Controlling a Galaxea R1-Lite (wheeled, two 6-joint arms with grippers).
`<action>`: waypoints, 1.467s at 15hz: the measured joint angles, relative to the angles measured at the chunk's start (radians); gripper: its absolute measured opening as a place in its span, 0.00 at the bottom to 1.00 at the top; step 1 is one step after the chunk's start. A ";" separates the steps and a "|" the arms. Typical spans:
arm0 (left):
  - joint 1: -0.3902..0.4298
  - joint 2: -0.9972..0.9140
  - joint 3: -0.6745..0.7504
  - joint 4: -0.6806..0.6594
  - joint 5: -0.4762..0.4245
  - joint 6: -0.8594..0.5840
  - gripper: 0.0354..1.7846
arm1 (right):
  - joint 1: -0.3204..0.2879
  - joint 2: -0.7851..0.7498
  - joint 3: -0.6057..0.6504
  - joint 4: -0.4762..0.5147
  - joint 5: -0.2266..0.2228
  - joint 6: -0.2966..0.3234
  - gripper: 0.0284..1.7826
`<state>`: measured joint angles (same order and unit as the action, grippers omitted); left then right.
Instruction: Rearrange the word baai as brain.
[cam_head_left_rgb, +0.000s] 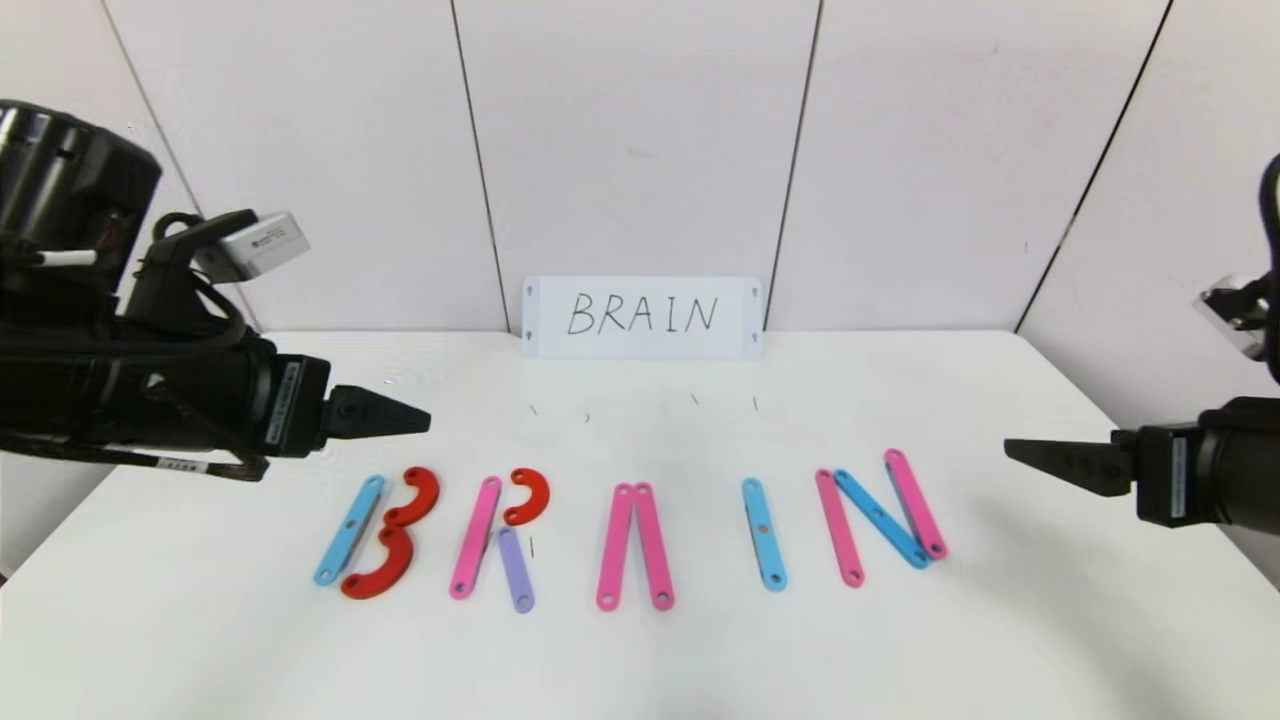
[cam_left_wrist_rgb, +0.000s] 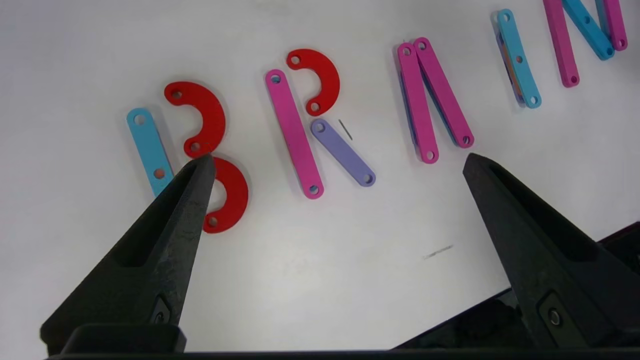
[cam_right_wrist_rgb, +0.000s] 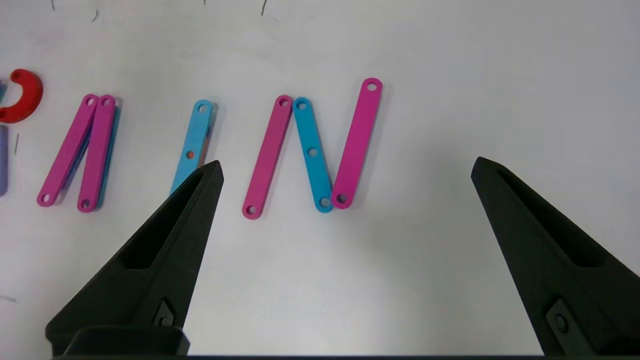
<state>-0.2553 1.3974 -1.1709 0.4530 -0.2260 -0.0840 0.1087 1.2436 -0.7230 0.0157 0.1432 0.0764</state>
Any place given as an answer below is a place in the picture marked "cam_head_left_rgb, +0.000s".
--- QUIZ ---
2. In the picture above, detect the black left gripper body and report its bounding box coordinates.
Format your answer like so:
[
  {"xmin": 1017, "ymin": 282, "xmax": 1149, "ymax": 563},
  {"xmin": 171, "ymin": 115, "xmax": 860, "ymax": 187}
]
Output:
[{"xmin": 164, "ymin": 344, "xmax": 332, "ymax": 459}]

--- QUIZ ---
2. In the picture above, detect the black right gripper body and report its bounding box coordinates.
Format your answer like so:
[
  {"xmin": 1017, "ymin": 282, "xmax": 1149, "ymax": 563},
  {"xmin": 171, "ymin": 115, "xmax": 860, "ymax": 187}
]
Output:
[{"xmin": 1135, "ymin": 396, "xmax": 1280, "ymax": 537}]

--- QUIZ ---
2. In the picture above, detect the short pink bar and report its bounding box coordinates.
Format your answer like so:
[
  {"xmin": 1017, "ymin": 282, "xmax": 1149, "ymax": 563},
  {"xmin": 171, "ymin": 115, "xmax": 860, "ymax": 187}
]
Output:
[{"xmin": 885, "ymin": 448, "xmax": 948, "ymax": 560}]

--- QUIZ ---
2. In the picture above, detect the long pink bar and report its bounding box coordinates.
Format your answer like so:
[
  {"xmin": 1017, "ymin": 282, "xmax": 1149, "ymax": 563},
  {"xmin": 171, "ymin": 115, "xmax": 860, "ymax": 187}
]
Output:
[
  {"xmin": 634, "ymin": 482, "xmax": 676, "ymax": 611},
  {"xmin": 450, "ymin": 476, "xmax": 502, "ymax": 600},
  {"xmin": 596, "ymin": 483, "xmax": 635, "ymax": 612},
  {"xmin": 815, "ymin": 468, "xmax": 867, "ymax": 590}
]

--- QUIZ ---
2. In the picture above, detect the small red arc piece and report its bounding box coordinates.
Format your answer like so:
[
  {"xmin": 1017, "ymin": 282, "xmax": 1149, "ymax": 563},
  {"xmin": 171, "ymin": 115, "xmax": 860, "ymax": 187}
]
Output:
[{"xmin": 503, "ymin": 468, "xmax": 551, "ymax": 527}]

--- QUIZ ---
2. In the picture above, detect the short blue bar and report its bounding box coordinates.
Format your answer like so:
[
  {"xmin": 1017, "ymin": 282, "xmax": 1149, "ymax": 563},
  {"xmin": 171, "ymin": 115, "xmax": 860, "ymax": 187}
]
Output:
[{"xmin": 834, "ymin": 469, "xmax": 933, "ymax": 571}]

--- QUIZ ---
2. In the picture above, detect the short purple bar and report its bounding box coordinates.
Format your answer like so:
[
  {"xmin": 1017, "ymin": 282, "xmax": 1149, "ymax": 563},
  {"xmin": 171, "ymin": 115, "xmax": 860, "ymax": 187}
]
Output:
[{"xmin": 497, "ymin": 527, "xmax": 536, "ymax": 614}]

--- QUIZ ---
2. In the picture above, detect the white BRAIN word card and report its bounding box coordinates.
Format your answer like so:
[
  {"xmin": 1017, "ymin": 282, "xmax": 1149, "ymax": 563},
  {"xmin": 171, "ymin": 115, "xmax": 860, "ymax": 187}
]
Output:
[{"xmin": 522, "ymin": 276, "xmax": 764, "ymax": 360}]

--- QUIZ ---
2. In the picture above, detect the medium red arc piece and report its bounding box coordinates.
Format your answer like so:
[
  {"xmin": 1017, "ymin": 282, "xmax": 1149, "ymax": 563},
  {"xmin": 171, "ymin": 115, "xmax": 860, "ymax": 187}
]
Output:
[{"xmin": 384, "ymin": 466, "xmax": 441, "ymax": 529}]

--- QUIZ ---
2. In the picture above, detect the long blue bar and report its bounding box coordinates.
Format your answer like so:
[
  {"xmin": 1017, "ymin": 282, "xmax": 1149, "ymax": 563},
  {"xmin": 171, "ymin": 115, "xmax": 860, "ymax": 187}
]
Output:
[
  {"xmin": 313, "ymin": 475, "xmax": 386, "ymax": 587},
  {"xmin": 742, "ymin": 477, "xmax": 789, "ymax": 592}
]

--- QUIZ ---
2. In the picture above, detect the large red arc piece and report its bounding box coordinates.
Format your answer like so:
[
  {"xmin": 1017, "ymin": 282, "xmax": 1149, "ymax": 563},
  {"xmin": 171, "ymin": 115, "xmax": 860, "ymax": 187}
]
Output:
[{"xmin": 339, "ymin": 526, "xmax": 415, "ymax": 601}]

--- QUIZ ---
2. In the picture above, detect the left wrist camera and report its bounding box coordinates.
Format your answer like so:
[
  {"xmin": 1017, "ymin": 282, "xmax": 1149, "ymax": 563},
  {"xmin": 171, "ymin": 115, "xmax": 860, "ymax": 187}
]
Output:
[{"xmin": 195, "ymin": 210, "xmax": 312, "ymax": 284}]

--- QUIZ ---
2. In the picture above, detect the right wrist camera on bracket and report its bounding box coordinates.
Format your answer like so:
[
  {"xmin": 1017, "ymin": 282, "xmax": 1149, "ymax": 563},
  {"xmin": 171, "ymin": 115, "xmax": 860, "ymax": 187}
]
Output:
[{"xmin": 1193, "ymin": 275, "xmax": 1276, "ymax": 361}]

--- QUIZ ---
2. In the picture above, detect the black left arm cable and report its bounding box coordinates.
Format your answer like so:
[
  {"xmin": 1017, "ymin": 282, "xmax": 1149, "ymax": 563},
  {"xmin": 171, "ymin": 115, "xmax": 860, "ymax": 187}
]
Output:
[{"xmin": 0, "ymin": 210, "xmax": 271, "ymax": 483}]

